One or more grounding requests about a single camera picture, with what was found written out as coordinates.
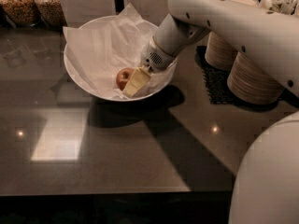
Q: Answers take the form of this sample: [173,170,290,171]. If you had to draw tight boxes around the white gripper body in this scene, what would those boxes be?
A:
[140,37,175,73]

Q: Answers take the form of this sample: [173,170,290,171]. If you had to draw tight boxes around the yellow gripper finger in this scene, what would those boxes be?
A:
[122,67,151,97]

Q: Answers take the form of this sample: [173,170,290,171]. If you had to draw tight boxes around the red apple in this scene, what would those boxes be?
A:
[116,68,135,91]

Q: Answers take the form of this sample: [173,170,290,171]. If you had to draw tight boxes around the white bowl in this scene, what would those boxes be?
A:
[63,14,178,103]

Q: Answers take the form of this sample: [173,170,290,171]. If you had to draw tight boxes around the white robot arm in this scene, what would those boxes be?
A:
[123,0,299,224]

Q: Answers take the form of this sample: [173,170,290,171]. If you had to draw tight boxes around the white paper liner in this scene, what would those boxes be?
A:
[63,3,178,101]

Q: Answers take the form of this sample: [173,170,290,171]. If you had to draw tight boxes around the right white sign panel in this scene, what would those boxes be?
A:
[124,0,168,26]

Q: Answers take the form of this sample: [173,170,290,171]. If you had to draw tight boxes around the white sign panel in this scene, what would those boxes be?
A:
[60,0,115,27]
[124,0,168,26]

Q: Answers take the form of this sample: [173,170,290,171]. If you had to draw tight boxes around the black mesh mat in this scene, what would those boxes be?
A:
[195,46,241,105]

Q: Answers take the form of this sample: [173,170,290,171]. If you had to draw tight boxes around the left stack paper bowls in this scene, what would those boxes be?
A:
[204,0,260,72]

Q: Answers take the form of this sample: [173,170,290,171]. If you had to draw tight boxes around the stack paper bowls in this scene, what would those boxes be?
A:
[204,0,260,72]
[227,52,284,105]

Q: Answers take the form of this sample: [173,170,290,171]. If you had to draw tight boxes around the left white sign panel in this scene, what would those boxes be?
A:
[60,0,115,27]

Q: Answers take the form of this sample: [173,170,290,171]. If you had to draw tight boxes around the right stack paper bowls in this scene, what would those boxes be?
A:
[227,52,284,105]

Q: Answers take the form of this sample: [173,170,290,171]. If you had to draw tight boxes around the right glass cereal jar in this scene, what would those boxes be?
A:
[34,0,66,28]

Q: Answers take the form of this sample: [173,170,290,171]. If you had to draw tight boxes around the glass cereal jar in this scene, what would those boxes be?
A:
[34,0,66,28]
[0,0,40,26]

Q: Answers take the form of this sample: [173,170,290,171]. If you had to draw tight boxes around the left glass cereal jar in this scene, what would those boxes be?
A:
[0,0,40,26]

